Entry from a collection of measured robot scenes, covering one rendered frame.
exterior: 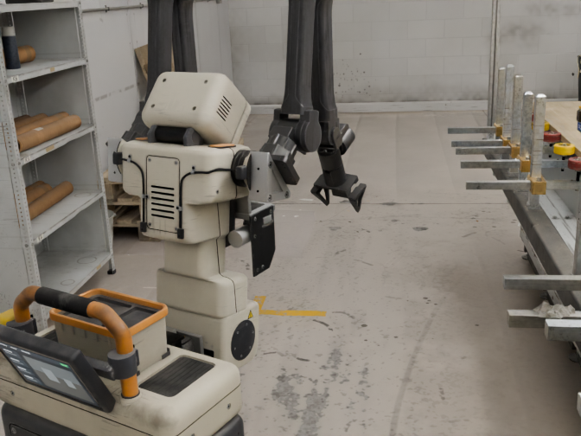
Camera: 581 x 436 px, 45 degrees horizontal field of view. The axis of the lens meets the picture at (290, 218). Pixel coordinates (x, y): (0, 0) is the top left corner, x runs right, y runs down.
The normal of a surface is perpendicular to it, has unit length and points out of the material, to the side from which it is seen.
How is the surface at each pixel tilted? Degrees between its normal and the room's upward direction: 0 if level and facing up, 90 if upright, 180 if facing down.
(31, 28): 90
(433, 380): 0
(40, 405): 90
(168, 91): 47
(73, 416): 90
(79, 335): 92
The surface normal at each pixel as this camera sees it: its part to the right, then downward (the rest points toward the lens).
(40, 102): -0.14, 0.31
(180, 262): -0.52, 0.15
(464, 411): -0.04, -0.95
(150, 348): 0.85, 0.16
